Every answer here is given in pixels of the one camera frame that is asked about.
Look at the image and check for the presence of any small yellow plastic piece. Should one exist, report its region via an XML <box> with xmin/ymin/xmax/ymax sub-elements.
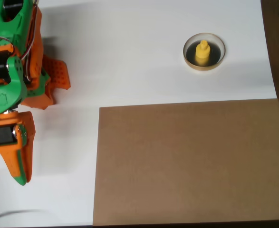
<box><xmin>195</xmin><ymin>39</ymin><xmax>212</xmax><ymax>67</ymax></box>

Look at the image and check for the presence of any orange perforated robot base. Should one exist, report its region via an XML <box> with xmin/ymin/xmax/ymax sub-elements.
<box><xmin>20</xmin><ymin>54</ymin><xmax>71</xmax><ymax>110</ymax></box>

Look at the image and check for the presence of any round dish with gold rim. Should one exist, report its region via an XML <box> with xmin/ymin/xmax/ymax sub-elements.
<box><xmin>183</xmin><ymin>32</ymin><xmax>226</xmax><ymax>72</ymax></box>

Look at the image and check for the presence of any white paper sheet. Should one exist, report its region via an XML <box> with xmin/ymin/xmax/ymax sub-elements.
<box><xmin>0</xmin><ymin>0</ymin><xmax>279</xmax><ymax>228</ymax></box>

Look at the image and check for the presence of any brown fibreboard panel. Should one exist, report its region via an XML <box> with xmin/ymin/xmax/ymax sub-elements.
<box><xmin>92</xmin><ymin>98</ymin><xmax>279</xmax><ymax>226</ymax></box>

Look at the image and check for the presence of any thin grey cable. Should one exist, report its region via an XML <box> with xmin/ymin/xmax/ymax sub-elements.
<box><xmin>0</xmin><ymin>209</ymin><xmax>47</xmax><ymax>228</ymax></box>

